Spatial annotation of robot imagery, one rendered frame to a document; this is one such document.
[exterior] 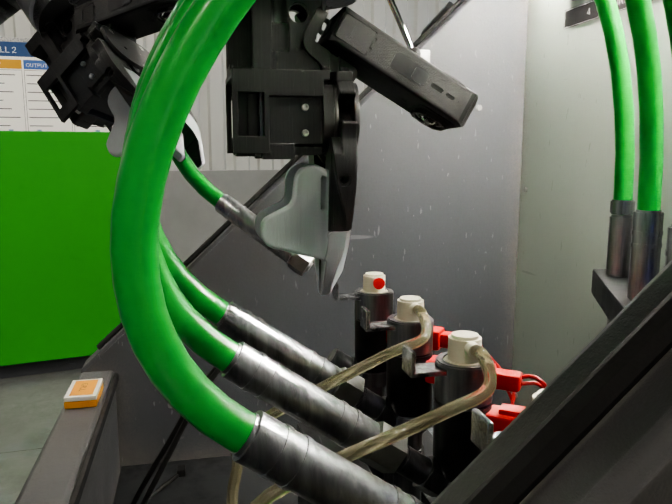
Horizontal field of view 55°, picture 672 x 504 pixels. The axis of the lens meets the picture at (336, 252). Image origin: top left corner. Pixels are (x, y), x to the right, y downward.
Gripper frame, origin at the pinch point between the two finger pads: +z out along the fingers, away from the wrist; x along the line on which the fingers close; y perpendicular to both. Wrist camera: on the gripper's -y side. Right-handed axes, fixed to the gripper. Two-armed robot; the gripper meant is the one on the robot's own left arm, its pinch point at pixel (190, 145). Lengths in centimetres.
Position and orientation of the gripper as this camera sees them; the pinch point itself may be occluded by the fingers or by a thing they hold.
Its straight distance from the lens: 56.9
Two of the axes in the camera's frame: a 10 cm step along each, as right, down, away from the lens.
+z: 5.7, 7.6, -3.1
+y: -7.2, 6.4, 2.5
